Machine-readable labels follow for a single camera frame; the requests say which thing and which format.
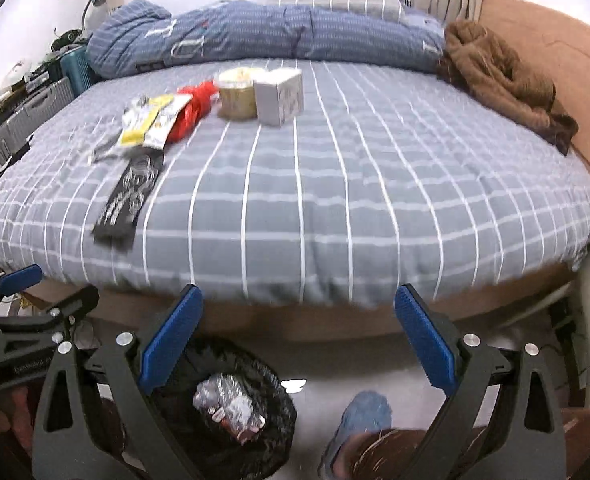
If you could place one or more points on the black-lined round trash bin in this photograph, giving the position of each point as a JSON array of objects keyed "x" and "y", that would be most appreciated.
[{"x": 212, "y": 450}]

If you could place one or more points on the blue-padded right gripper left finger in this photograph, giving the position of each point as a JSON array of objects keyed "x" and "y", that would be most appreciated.
[{"x": 70, "y": 439}]

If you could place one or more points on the grey checked mattress sheet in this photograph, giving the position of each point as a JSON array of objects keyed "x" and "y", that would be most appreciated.
[{"x": 386, "y": 177}]

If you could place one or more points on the red plastic bag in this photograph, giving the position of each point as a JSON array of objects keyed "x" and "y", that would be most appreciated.
[{"x": 199, "y": 105}]

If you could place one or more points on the black patterned wrapper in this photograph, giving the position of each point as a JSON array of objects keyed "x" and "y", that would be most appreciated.
[{"x": 118, "y": 221}]

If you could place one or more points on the yellow white snack bag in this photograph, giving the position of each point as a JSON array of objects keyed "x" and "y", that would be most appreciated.
[{"x": 148, "y": 121}]

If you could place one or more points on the wooden bed frame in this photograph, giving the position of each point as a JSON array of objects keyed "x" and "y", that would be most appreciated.
[{"x": 388, "y": 176}]

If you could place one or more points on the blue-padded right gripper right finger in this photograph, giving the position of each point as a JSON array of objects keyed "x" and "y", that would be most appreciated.
[{"x": 501, "y": 418}]

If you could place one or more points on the white cardboard box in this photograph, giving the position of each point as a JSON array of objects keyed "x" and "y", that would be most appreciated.
[{"x": 279, "y": 95}]

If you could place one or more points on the silver foil snack wrapper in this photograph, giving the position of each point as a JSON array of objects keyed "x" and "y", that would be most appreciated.
[{"x": 224, "y": 400}]

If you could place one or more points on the black power adapter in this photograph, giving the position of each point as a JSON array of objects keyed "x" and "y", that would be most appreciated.
[{"x": 20, "y": 152}]

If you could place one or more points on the right light blue slipper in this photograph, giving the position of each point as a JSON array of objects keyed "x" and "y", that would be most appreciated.
[{"x": 364, "y": 421}]

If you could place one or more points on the teal suitcase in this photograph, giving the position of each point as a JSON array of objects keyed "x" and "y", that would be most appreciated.
[{"x": 76, "y": 68}]

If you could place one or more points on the blue striped duvet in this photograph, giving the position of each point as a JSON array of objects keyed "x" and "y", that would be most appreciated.
[{"x": 142, "y": 36}]

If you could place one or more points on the brown fleece garment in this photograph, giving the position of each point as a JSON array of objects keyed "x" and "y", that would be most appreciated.
[{"x": 479, "y": 62}]

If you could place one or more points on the yellow instant cup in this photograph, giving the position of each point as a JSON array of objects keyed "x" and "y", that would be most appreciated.
[{"x": 236, "y": 92}]

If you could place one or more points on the grey hard suitcase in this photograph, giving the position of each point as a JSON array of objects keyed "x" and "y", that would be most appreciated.
[{"x": 27, "y": 118}]

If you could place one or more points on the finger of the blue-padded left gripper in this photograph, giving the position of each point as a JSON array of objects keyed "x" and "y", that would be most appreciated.
[
  {"x": 15, "y": 282},
  {"x": 67, "y": 312}
]

